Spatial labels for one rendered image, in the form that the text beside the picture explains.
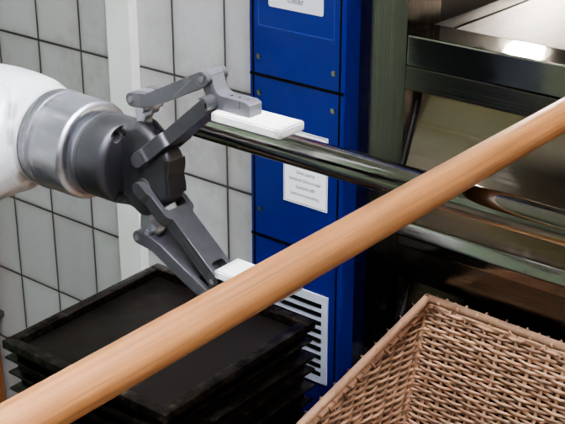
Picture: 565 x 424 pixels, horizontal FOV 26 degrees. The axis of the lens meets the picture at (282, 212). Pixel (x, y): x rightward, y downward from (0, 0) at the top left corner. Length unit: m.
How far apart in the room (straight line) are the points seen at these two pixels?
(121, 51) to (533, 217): 0.94
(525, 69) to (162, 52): 0.59
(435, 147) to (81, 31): 0.64
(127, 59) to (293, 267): 1.02
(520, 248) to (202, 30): 0.56
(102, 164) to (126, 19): 0.80
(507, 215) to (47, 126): 0.40
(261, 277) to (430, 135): 0.75
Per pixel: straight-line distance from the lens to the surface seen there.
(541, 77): 1.44
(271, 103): 1.64
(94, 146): 1.04
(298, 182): 1.65
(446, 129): 1.54
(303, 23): 1.57
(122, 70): 1.85
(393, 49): 1.54
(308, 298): 1.70
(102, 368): 0.74
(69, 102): 1.08
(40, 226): 2.15
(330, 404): 1.47
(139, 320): 1.63
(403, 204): 0.96
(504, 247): 1.50
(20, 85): 1.12
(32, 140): 1.08
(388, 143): 1.58
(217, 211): 1.81
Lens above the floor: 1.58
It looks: 23 degrees down
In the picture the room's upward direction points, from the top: straight up
